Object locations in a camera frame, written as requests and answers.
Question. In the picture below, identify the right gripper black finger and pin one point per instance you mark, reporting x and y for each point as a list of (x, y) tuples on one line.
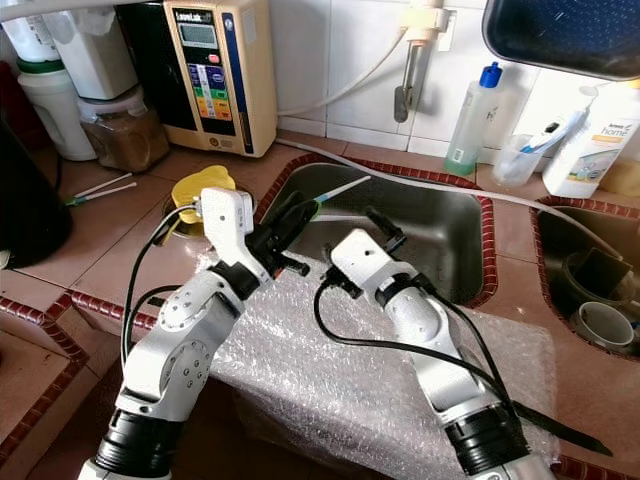
[(385, 228)]

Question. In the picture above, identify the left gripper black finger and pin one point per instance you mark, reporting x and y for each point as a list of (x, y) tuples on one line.
[(293, 204), (302, 222)]

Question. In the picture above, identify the white stick with teal tip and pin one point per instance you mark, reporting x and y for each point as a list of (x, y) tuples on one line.
[(345, 190)]

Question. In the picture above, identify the round steel dish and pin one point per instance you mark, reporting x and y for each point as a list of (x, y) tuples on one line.
[(175, 225)]

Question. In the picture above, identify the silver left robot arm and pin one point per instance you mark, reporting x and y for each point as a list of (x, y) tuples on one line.
[(180, 350)]

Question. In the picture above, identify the large steel sink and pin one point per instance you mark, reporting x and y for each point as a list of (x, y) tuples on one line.
[(440, 220)]

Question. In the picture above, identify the clear bubble wrap sheet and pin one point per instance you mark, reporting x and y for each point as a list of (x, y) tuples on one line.
[(340, 400)]

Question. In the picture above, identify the clear bottle with blue cap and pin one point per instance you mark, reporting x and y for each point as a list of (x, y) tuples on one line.
[(475, 120)]

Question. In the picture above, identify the beige water ionizer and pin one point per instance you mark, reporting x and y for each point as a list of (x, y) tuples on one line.
[(220, 70)]

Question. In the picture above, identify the white stick with green tip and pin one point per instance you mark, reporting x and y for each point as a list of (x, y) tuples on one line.
[(100, 185), (100, 195)]

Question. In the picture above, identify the clear jar of brown powder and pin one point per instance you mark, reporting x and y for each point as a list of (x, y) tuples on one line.
[(125, 135)]

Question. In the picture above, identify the blue and white toothbrush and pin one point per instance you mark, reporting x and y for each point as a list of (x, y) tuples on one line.
[(555, 135)]

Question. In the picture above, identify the small steel sink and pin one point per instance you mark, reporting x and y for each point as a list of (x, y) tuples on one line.
[(580, 270)]

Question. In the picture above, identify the dark pot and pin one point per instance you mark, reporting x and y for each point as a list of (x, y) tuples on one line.
[(595, 280)]

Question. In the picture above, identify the white detergent bottle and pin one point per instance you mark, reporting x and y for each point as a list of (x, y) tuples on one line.
[(590, 140)]

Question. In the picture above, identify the large black round appliance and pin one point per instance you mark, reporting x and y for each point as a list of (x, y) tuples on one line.
[(25, 190)]

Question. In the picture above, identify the grey bowl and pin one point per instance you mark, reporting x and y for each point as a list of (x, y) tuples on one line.
[(603, 325)]

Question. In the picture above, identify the yellow sponge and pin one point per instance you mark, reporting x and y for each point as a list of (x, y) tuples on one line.
[(622, 180)]

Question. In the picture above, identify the white plastic container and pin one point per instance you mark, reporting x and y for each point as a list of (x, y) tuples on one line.
[(95, 50)]

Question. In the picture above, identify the white canister with green band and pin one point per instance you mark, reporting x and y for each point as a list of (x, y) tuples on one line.
[(60, 110)]

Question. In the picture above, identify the dark red container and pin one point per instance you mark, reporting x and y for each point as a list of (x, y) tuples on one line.
[(15, 110)]

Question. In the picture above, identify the dark blue tray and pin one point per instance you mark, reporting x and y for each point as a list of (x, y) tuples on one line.
[(560, 35)]

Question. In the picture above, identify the white filter cartridge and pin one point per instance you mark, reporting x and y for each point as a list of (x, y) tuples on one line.
[(25, 35)]

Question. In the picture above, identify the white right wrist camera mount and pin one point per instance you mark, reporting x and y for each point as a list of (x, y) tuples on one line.
[(365, 262)]

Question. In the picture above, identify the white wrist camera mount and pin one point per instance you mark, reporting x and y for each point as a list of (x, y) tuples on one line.
[(365, 262), (228, 225)]

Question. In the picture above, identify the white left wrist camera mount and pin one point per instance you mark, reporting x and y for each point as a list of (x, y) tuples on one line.
[(228, 225)]

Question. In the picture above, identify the wall faucet with cream diverter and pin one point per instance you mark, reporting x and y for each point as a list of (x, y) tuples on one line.
[(410, 60)]

